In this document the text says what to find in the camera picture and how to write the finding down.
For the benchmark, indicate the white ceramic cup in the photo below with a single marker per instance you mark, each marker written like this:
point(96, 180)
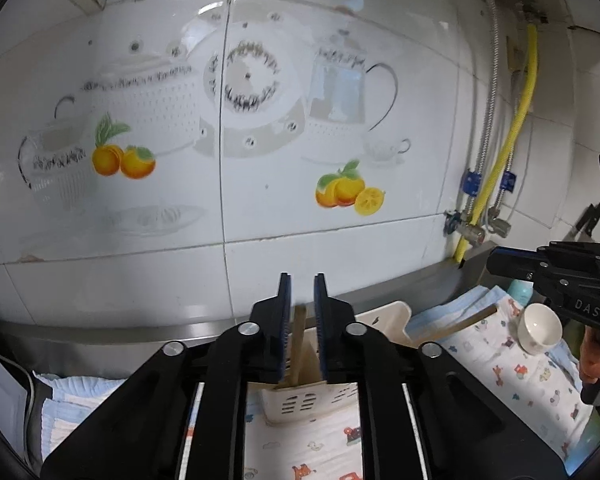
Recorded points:
point(537, 330)

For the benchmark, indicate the animal printed white cloth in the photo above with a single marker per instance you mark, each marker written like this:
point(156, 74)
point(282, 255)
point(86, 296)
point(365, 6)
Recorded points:
point(525, 390)

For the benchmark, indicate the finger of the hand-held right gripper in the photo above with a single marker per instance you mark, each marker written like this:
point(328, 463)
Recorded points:
point(512, 262)

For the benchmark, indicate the wooden spatula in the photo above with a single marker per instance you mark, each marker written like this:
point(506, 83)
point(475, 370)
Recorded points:
point(299, 340)
point(460, 325)

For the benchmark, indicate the blue striped towel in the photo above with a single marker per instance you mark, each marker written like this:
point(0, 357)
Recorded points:
point(75, 400)

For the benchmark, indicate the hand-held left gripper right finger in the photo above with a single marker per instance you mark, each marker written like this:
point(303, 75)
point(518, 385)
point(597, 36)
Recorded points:
point(322, 332)

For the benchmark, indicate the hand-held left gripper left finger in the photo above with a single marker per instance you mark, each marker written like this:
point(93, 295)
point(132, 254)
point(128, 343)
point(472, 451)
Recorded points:
point(283, 330)

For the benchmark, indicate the cream plastic utensil holder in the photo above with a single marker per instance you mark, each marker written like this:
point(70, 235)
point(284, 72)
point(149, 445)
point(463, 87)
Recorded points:
point(300, 405)

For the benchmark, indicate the person's right hand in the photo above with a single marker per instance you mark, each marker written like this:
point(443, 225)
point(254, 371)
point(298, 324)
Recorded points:
point(594, 355)

